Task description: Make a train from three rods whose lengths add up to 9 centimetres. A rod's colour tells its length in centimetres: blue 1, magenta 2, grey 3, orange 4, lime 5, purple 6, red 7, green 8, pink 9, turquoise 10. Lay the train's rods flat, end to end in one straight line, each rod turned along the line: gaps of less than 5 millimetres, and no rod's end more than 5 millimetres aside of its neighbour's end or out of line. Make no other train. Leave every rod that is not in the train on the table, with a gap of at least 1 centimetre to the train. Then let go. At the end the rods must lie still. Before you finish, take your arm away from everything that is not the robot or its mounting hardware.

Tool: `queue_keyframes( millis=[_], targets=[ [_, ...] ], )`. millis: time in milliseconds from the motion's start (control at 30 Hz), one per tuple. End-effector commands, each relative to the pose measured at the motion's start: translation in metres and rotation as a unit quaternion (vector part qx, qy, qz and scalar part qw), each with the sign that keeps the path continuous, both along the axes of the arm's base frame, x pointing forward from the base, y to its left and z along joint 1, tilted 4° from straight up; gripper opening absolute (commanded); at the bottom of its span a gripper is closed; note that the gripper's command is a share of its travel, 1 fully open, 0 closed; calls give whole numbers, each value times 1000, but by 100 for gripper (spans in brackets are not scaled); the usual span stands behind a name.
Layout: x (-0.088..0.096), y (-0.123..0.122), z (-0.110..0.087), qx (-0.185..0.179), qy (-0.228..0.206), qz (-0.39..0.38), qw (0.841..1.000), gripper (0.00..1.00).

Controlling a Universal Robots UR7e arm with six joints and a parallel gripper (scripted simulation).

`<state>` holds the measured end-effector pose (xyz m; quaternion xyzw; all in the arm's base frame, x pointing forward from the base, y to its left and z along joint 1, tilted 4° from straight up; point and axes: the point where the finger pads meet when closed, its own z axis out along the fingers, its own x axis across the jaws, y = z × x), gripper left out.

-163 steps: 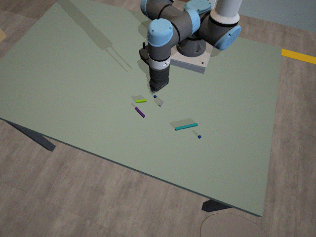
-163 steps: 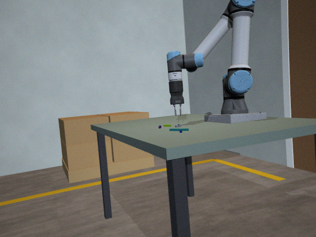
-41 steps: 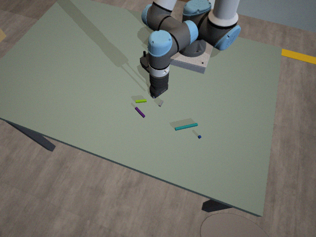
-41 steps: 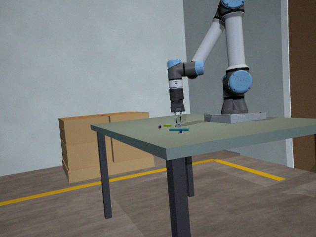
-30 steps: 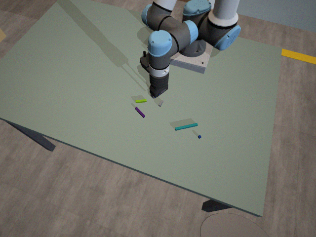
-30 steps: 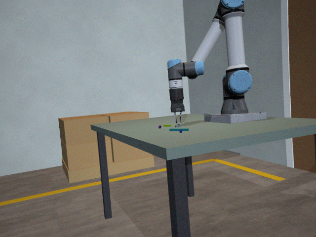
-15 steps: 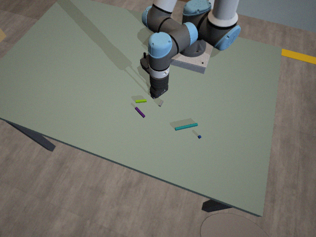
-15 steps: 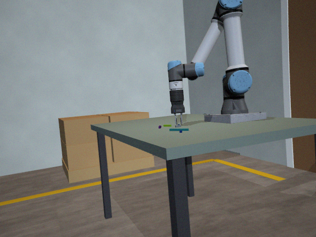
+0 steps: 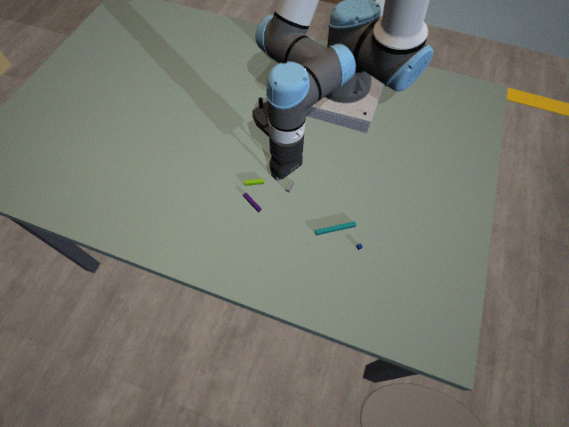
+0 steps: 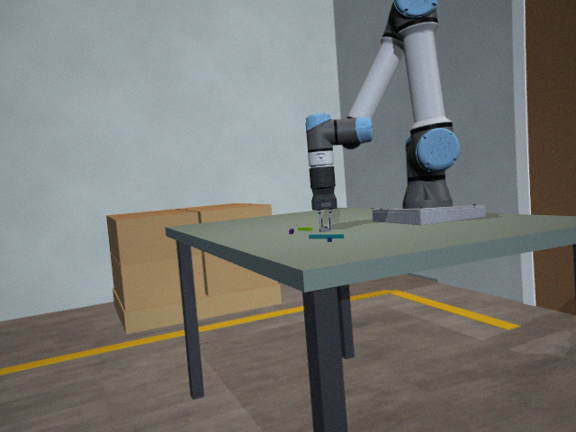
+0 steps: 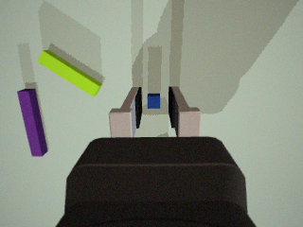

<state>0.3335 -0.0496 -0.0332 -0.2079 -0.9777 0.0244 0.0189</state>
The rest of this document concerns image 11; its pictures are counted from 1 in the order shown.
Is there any lime green rod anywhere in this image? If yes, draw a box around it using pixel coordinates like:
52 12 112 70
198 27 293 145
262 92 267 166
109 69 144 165
38 50 102 96

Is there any purple rod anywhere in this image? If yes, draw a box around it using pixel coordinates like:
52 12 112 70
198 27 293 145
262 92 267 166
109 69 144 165
17 89 47 156

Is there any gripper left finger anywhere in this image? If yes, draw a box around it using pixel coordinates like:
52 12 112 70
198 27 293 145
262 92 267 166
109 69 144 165
109 87 142 137

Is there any small blue block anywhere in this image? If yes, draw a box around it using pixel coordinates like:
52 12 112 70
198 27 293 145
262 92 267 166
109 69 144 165
148 94 160 109

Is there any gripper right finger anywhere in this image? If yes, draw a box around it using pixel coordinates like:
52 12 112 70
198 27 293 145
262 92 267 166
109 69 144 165
169 86 202 137

